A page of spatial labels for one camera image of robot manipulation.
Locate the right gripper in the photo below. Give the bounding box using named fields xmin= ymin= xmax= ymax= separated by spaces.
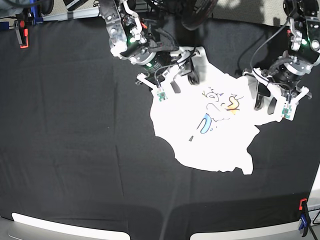
xmin=136 ymin=46 xmax=200 ymax=94

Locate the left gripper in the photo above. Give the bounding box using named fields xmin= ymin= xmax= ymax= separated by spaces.
xmin=242 ymin=63 xmax=312 ymax=115

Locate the white printed t-shirt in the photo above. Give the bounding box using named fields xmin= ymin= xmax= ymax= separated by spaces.
xmin=150 ymin=47 xmax=281 ymax=175

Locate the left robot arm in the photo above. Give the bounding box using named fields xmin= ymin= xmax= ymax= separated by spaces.
xmin=242 ymin=0 xmax=320 ymax=121

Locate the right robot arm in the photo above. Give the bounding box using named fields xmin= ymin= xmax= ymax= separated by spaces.
xmin=98 ymin=0 xmax=200 ymax=97

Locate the black tablecloth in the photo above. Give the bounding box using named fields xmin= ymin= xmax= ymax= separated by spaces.
xmin=0 ymin=17 xmax=320 ymax=240

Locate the red blue clamp bottom right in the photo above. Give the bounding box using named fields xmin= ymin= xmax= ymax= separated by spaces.
xmin=298 ymin=198 xmax=311 ymax=238

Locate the red clamp top left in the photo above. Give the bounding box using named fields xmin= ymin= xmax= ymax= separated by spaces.
xmin=13 ymin=20 xmax=29 ymax=49

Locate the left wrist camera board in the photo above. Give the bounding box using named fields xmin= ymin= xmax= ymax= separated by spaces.
xmin=282 ymin=103 xmax=296 ymax=121

